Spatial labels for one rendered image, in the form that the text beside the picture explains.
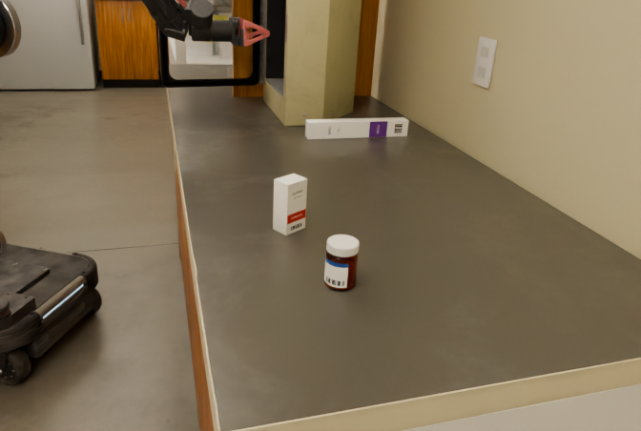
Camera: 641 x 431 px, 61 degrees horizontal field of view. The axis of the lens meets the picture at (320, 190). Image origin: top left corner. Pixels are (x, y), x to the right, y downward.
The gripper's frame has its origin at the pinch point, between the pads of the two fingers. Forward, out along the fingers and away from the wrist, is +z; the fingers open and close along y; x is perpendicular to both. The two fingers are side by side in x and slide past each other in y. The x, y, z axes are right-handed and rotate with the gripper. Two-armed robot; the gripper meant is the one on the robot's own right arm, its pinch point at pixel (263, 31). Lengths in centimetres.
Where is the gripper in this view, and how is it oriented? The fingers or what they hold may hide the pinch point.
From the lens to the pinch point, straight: 161.1
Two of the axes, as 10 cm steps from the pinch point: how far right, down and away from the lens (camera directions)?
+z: 9.6, -0.6, 2.6
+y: -2.6, -3.6, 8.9
